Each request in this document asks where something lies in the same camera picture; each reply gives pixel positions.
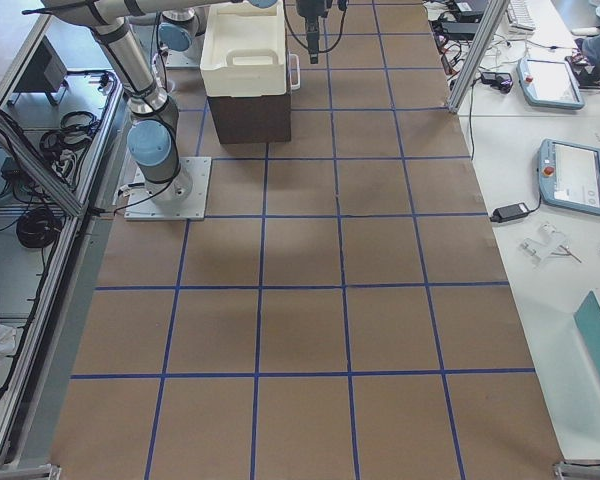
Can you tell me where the lower blue teach pendant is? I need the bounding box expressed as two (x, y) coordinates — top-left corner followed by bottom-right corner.
(537, 139), (600, 216)

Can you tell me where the white drawer handle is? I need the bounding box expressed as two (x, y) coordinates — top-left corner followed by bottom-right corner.
(288, 53), (301, 91)

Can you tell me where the black power adapter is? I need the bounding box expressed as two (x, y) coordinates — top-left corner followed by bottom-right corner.
(490, 202), (530, 224)

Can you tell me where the brown paper table mat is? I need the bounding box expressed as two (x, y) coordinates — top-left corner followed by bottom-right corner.
(51, 1), (561, 479)

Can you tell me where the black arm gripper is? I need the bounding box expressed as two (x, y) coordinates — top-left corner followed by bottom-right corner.
(295, 0), (332, 22)

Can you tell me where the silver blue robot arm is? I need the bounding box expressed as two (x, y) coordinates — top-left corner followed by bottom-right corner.
(22, 1), (213, 202)

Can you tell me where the upper blue teach pendant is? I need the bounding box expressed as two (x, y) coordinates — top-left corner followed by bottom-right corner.
(516, 57), (585, 110)

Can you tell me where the cream plastic tray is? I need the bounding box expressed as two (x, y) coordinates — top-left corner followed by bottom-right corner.
(200, 1), (287, 98)

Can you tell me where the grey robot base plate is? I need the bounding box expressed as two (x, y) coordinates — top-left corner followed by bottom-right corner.
(123, 157), (212, 221)

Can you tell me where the blue teach pendant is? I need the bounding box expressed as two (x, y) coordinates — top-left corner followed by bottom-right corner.
(537, 139), (600, 216)
(516, 57), (585, 110)

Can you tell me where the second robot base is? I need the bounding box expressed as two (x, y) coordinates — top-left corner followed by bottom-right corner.
(158, 7), (207, 69)

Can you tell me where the aluminium frame post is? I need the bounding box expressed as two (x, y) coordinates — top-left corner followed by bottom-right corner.
(447, 0), (508, 113)

